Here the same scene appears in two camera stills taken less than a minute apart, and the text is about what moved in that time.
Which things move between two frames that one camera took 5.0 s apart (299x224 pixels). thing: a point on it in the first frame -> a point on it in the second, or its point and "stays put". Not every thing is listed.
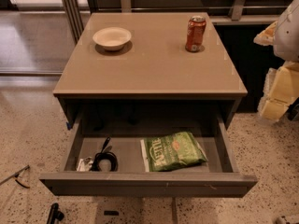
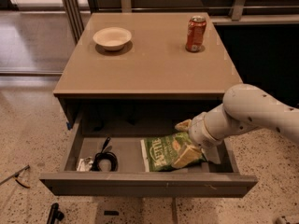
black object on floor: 55,216 stays put
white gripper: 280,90 -> 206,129
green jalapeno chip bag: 171,150 stays put
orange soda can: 195,33 stays put
